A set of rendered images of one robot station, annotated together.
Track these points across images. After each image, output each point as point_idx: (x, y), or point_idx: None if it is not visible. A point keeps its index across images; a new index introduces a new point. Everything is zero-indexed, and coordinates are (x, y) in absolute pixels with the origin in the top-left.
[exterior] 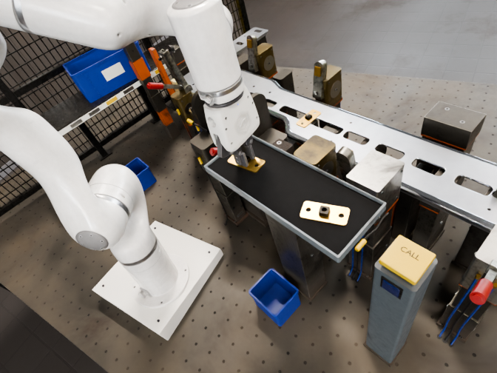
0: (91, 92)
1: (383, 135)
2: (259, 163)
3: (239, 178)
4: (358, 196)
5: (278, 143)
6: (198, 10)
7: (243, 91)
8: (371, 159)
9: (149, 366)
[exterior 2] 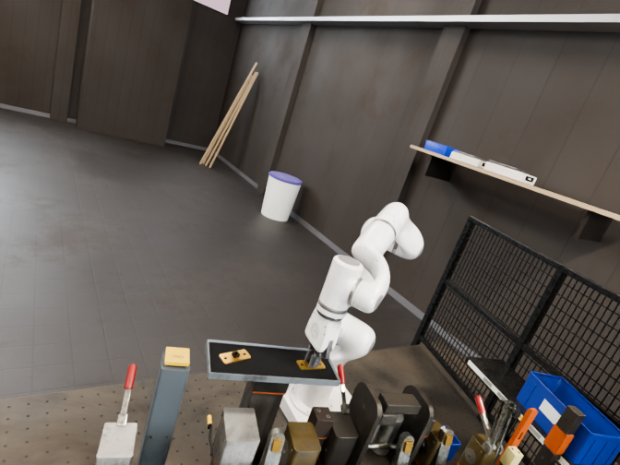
0: (524, 394)
1: None
2: (302, 366)
3: (299, 354)
4: (228, 373)
5: (327, 415)
6: (334, 256)
7: (324, 317)
8: (251, 431)
9: None
